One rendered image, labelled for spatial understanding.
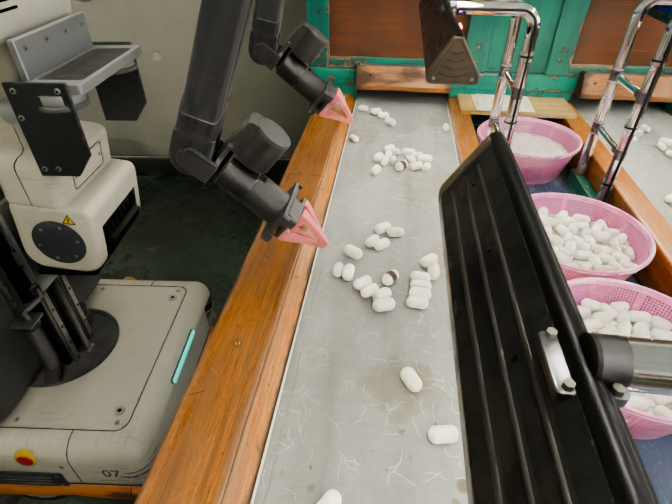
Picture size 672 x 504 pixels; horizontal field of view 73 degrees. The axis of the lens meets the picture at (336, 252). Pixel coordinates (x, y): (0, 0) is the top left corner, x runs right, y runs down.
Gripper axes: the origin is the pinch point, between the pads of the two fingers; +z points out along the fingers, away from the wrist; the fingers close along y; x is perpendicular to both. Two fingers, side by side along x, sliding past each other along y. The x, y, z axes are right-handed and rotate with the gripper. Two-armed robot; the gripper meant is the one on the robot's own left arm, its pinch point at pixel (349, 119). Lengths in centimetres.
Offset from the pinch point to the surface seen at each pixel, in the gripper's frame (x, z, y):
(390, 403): 1, 16, -68
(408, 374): -2, 17, -65
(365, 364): 3, 13, -62
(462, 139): -11.3, 28.4, 12.9
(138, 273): 126, -16, 33
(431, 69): -25.7, -1.7, -30.5
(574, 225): -22, 44, -23
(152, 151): 133, -48, 119
